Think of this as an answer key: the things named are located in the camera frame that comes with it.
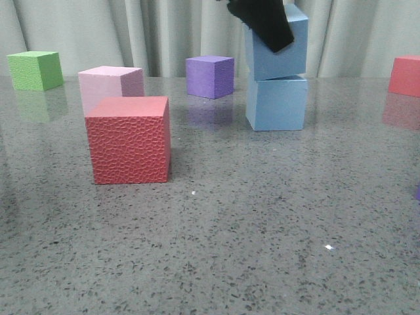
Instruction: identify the pink foam cube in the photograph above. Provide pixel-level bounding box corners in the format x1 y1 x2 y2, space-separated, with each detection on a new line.
78 66 144 115

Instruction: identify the green foam cube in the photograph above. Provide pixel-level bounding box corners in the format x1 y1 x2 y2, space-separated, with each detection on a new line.
7 51 64 91

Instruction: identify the light blue foam cube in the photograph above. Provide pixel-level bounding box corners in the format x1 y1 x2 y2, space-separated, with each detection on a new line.
245 75 308 131
243 3 308 81

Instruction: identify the red foam cube far right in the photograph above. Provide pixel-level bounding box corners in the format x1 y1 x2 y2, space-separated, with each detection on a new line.
388 55 420 97

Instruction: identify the black gripper finger holding cube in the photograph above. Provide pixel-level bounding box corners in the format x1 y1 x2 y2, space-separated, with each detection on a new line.
226 0 295 53

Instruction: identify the red textured foam cube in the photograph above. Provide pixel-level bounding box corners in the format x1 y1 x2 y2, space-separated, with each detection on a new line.
85 96 171 184

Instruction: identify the grey-green curtain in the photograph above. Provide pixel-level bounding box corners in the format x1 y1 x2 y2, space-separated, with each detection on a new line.
1 1 419 77

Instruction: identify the purple foam cube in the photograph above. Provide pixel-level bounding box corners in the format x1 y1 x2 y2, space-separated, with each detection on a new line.
185 56 235 99

